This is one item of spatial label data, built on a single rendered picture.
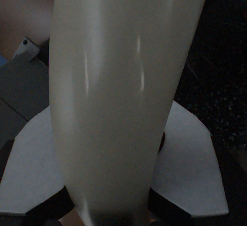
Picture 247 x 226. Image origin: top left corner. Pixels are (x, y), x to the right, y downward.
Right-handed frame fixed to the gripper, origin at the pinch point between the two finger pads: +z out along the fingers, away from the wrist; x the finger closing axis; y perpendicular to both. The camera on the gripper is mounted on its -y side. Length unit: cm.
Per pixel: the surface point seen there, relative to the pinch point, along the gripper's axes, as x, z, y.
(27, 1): -48, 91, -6
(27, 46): -51, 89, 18
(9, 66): -50, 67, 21
